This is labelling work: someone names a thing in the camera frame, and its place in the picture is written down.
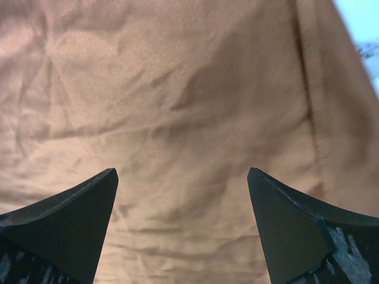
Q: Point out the orange-brown cloth napkin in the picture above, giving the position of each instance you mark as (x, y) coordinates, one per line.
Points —
(182, 98)

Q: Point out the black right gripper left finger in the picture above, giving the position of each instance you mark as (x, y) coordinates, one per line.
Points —
(59, 239)

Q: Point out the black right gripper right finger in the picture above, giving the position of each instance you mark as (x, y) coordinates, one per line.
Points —
(306, 240)

